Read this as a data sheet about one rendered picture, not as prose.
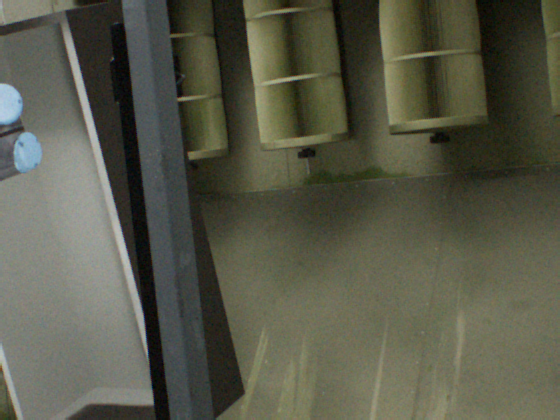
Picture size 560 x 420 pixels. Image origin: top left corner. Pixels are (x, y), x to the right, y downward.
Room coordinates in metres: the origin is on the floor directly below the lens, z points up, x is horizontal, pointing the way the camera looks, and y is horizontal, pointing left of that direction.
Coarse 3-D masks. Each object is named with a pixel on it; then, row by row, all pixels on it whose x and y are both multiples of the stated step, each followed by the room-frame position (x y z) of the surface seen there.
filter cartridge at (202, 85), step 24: (168, 0) 3.87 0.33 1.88; (192, 0) 3.88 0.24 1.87; (192, 24) 3.88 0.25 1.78; (192, 48) 3.88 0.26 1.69; (192, 72) 3.87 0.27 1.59; (216, 72) 3.96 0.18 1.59; (192, 96) 3.86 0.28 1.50; (216, 96) 3.94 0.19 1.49; (192, 120) 3.87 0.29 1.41; (216, 120) 3.92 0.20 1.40; (192, 144) 3.86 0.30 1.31; (216, 144) 3.91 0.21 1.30; (192, 168) 4.00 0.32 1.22
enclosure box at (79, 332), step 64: (0, 64) 3.04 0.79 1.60; (64, 64) 2.95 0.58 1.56; (64, 128) 3.02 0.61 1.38; (0, 192) 2.99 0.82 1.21; (64, 192) 3.09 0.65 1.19; (128, 192) 2.57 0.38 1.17; (192, 192) 2.80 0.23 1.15; (0, 256) 2.96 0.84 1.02; (64, 256) 3.16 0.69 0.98; (128, 256) 2.55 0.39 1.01; (0, 320) 2.94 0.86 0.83; (64, 320) 3.16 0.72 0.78; (128, 320) 3.10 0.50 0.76; (64, 384) 3.13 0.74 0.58; (128, 384) 3.17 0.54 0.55
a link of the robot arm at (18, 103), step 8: (0, 88) 2.24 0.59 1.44; (8, 88) 2.25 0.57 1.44; (0, 96) 2.24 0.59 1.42; (8, 96) 2.25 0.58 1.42; (16, 96) 2.26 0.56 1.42; (0, 104) 2.24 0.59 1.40; (8, 104) 2.25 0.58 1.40; (16, 104) 2.26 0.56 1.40; (0, 112) 2.24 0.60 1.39; (8, 112) 2.25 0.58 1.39; (16, 112) 2.26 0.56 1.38; (0, 120) 2.24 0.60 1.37; (8, 120) 2.25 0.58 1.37
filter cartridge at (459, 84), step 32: (384, 0) 3.29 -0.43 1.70; (416, 0) 3.20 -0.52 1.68; (448, 0) 3.20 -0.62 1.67; (384, 32) 3.30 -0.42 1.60; (416, 32) 3.21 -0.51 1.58; (448, 32) 3.19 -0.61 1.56; (384, 64) 3.35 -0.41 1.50; (416, 64) 3.20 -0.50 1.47; (448, 64) 3.19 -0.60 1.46; (480, 64) 3.27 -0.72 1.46; (416, 96) 3.21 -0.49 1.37; (448, 96) 3.19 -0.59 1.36; (480, 96) 3.25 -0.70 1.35; (416, 128) 3.20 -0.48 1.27; (448, 128) 3.29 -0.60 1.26
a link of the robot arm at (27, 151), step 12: (24, 132) 2.41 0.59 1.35; (0, 144) 2.39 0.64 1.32; (12, 144) 2.39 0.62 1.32; (24, 144) 2.39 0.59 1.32; (36, 144) 2.43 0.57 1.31; (0, 156) 2.39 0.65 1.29; (12, 156) 2.38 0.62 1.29; (24, 156) 2.38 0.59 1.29; (36, 156) 2.42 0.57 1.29; (0, 168) 2.40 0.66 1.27; (12, 168) 2.40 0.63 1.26; (24, 168) 2.40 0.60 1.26; (0, 180) 2.45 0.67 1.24
